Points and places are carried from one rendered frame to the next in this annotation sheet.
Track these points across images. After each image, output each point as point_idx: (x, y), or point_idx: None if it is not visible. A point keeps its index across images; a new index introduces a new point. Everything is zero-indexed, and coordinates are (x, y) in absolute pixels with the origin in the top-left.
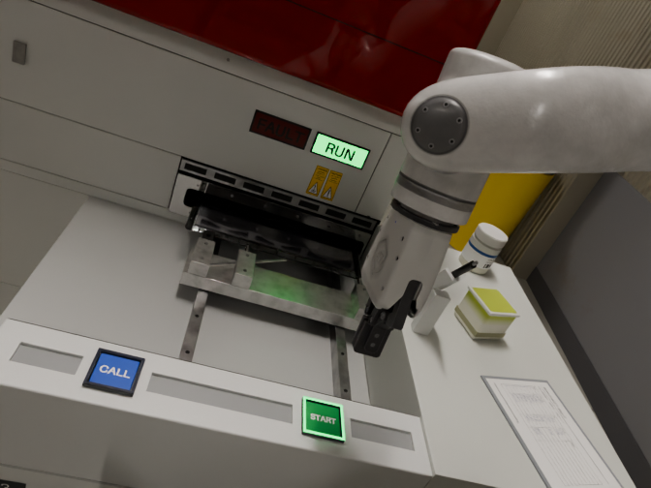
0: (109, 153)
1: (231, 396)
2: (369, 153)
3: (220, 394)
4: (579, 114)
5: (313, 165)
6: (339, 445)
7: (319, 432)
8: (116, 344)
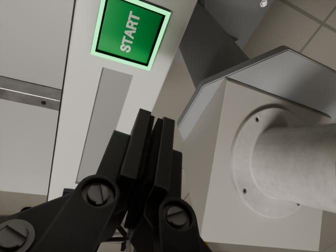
0: None
1: (93, 127)
2: None
3: (92, 136)
4: None
5: None
6: (172, 18)
7: (151, 47)
8: (46, 201)
